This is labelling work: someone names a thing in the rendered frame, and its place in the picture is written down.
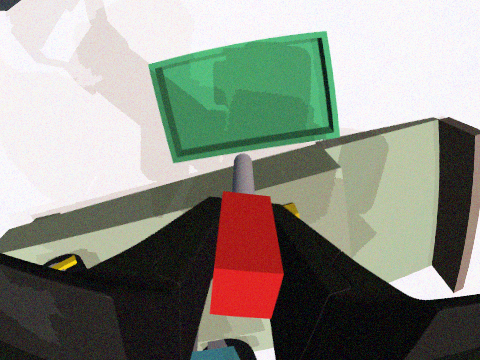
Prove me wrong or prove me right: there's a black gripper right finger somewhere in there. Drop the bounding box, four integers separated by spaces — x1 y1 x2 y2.
269 204 480 360

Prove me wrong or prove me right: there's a green tray floor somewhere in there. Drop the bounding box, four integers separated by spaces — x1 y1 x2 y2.
163 37 329 149

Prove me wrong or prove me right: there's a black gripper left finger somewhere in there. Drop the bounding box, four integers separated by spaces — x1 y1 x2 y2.
0 197 221 360

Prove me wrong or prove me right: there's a red-headed stop pin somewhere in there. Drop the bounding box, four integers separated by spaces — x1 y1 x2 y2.
209 153 284 319

